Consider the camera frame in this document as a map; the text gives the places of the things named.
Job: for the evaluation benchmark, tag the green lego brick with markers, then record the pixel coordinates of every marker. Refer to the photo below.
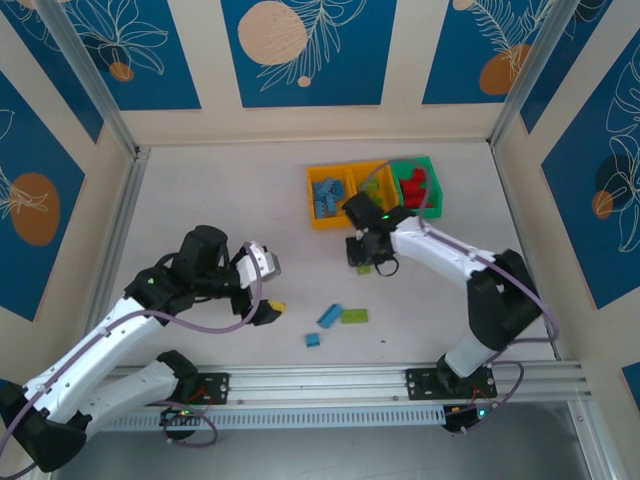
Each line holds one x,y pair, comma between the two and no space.
363,270
374,186
355,316
377,200

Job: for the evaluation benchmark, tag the blue lego brick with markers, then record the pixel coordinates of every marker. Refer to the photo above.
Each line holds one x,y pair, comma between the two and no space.
313,340
322,187
320,206
332,204
329,315
338,187

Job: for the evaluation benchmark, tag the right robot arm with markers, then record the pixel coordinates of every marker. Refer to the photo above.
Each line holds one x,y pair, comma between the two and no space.
440,255

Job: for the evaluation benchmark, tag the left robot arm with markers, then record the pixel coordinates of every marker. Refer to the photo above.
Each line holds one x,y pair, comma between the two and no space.
85,355

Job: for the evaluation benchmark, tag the yellow plastic bin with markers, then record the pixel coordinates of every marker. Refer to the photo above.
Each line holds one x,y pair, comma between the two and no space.
330,223
357,172

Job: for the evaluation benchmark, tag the green plastic bin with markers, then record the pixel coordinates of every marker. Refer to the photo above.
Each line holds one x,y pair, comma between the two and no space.
436,200

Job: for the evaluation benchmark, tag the grey metal front panel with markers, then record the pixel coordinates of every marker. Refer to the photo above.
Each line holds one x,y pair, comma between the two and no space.
320,455

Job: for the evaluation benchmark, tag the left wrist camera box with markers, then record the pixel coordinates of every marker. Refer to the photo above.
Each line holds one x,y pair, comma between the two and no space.
255,267

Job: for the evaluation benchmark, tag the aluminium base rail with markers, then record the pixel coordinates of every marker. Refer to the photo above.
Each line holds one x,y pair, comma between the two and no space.
320,385

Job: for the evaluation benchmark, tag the aluminium side rail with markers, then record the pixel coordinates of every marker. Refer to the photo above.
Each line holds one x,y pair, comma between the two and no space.
117,250

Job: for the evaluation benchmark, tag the blue floral wall panel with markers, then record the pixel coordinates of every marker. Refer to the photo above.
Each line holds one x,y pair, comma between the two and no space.
575,60
30,150
450,50
350,50
150,75
575,225

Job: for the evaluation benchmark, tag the aluminium frame post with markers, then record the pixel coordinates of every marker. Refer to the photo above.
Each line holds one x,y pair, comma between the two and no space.
92,75
528,75

